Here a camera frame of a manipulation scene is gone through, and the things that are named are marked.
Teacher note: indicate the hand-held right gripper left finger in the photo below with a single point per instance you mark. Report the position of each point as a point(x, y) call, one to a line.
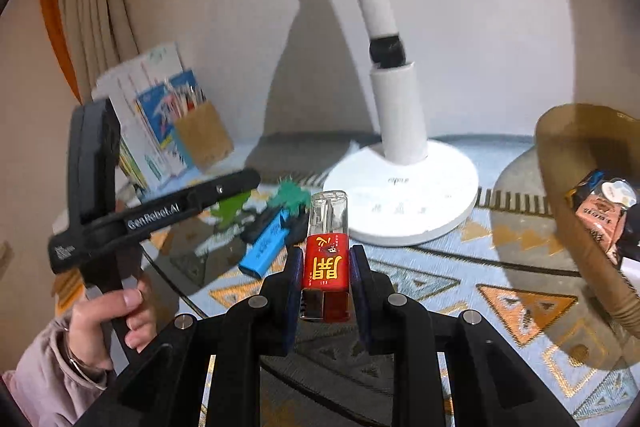
point(294, 322)

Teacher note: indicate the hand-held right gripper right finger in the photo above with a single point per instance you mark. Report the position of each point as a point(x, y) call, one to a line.
point(361, 307)

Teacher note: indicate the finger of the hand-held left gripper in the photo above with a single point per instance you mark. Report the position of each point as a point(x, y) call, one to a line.
point(225, 187)

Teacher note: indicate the red lighter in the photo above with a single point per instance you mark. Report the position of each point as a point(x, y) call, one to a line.
point(325, 272)

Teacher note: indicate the brown ribbed basket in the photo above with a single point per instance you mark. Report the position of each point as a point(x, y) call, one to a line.
point(555, 167)

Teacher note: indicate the person's left forearm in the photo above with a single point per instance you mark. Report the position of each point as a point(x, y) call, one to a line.
point(40, 377)

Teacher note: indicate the person's left hand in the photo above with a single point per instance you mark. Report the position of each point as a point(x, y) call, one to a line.
point(95, 327)

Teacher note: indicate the green toy figure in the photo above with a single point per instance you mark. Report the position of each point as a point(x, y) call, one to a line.
point(230, 209)

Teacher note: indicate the brown cardboard box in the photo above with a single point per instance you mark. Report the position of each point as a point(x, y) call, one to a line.
point(205, 137)

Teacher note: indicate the teal toy dinosaur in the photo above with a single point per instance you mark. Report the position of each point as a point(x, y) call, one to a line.
point(290, 197)

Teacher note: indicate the blue lighter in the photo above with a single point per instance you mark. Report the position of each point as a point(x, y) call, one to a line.
point(262, 249)

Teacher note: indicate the stack of booklets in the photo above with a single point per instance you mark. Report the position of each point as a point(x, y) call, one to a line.
point(150, 107)

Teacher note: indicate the white desk lamp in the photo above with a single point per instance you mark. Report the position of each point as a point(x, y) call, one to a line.
point(400, 207)

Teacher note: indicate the patterned blue table mat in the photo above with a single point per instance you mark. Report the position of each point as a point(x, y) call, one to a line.
point(500, 267)

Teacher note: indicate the orange curtain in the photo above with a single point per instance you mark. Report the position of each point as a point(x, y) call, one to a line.
point(55, 22)

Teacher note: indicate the pink printed packet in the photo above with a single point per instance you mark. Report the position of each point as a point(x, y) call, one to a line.
point(597, 222)

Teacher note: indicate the black blue packet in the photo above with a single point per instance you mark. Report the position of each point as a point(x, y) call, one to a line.
point(582, 187)

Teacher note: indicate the white cube charger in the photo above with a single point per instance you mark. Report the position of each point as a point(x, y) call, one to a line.
point(631, 272)

